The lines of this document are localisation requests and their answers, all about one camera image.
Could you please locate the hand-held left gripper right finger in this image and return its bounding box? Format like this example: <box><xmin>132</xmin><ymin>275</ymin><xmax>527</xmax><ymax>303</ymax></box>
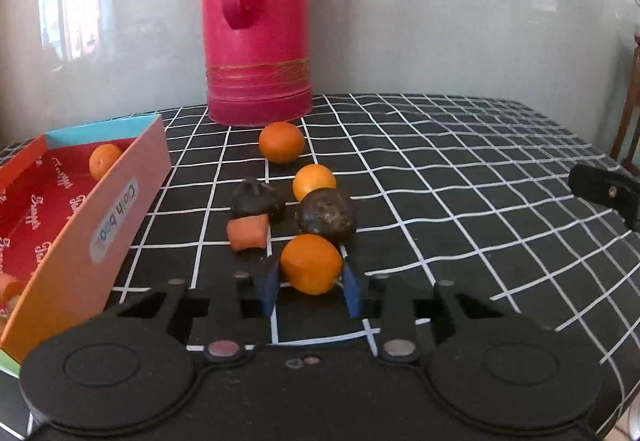
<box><xmin>341</xmin><ymin>258</ymin><xmax>507</xmax><ymax>365</ymax></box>

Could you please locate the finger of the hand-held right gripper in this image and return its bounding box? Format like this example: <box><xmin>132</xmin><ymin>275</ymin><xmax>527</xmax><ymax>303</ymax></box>
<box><xmin>568</xmin><ymin>163</ymin><xmax>640</xmax><ymax>232</ymax></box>

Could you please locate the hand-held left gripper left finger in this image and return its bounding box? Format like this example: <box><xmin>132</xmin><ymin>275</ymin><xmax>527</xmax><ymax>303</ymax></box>
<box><xmin>116</xmin><ymin>258</ymin><xmax>282</xmax><ymax>365</ymax></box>

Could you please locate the orange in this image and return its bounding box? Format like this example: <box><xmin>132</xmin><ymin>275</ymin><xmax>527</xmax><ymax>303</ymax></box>
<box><xmin>292</xmin><ymin>164</ymin><xmax>337</xmax><ymax>202</ymax></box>
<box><xmin>280</xmin><ymin>234</ymin><xmax>344</xmax><ymax>296</ymax></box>
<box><xmin>88</xmin><ymin>144</ymin><xmax>124</xmax><ymax>182</ymax></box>
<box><xmin>258</xmin><ymin>121</ymin><xmax>305</xmax><ymax>165</ymax></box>

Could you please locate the orange cardboard box red inside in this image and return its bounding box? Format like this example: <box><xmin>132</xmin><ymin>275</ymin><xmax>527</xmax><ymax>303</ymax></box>
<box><xmin>0</xmin><ymin>114</ymin><xmax>173</xmax><ymax>377</ymax></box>

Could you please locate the orange carrot piece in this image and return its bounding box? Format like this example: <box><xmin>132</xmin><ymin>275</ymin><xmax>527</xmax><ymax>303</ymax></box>
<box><xmin>0</xmin><ymin>274</ymin><xmax>27</xmax><ymax>304</ymax></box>
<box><xmin>227</xmin><ymin>214</ymin><xmax>270</xmax><ymax>252</ymax></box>

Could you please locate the dark brown wrinkled fruit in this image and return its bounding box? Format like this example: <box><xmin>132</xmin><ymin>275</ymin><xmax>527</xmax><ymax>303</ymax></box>
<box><xmin>230</xmin><ymin>178</ymin><xmax>287</xmax><ymax>224</ymax></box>
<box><xmin>296</xmin><ymin>188</ymin><xmax>358</xmax><ymax>244</ymax></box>

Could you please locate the brown wooden chair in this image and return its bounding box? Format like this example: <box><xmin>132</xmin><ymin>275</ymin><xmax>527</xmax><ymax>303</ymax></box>
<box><xmin>609</xmin><ymin>34</ymin><xmax>640</xmax><ymax>168</ymax></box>

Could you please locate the black white checked tablecloth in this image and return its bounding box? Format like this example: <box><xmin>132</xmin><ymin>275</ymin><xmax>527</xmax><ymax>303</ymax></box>
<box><xmin>0</xmin><ymin>92</ymin><xmax>640</xmax><ymax>441</ymax></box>

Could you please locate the red metal thermos jug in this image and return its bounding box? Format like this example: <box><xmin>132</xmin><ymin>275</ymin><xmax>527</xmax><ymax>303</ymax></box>
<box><xmin>198</xmin><ymin>0</ymin><xmax>318</xmax><ymax>126</ymax></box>

